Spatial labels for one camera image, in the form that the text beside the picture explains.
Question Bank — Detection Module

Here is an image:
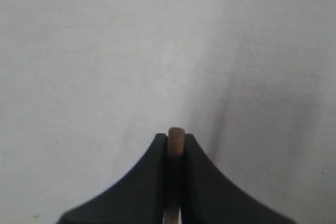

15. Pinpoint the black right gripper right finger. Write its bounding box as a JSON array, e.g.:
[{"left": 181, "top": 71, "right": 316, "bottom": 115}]
[{"left": 181, "top": 134, "right": 293, "bottom": 224}]

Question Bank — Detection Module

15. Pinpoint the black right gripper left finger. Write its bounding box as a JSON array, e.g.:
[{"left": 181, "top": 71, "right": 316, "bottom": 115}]
[{"left": 58, "top": 133, "right": 167, "bottom": 224}]

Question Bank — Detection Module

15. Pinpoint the dark wooden chopstick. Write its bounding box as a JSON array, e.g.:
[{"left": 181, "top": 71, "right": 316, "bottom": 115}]
[{"left": 163, "top": 127, "right": 185, "bottom": 224}]

